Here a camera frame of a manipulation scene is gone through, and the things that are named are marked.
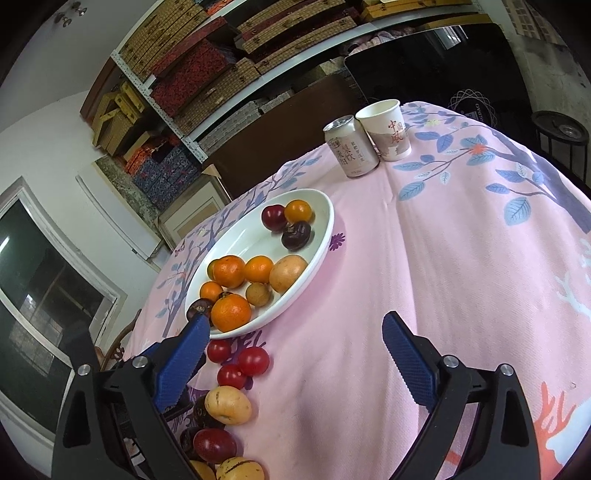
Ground red cherry tomato front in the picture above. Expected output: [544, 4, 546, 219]
[238, 347, 270, 377]

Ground large orange mandarin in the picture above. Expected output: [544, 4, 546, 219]
[211, 293, 252, 333]

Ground yellow peach fruit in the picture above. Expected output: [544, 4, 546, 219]
[270, 255, 308, 294]

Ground dark passion fruit top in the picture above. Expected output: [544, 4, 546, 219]
[280, 221, 311, 251]

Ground yellow orange tomato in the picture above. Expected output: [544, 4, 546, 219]
[283, 199, 314, 224]

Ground wooden armchair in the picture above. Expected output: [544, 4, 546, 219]
[94, 310, 141, 371]

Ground window left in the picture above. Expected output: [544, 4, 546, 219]
[0, 177, 129, 448]

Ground pink deer print tablecloth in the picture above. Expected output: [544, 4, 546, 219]
[126, 102, 590, 479]

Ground white oval plate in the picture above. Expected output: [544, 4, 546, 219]
[185, 189, 335, 340]

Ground framed picture leaning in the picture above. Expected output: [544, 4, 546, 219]
[156, 174, 231, 250]

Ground black round stool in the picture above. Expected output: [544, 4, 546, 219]
[532, 110, 590, 185]

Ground white metal shelf unit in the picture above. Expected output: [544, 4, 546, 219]
[110, 0, 491, 163]

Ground pink drink can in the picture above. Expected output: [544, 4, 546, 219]
[322, 115, 380, 178]

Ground white paper cup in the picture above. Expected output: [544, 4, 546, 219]
[355, 99, 412, 162]

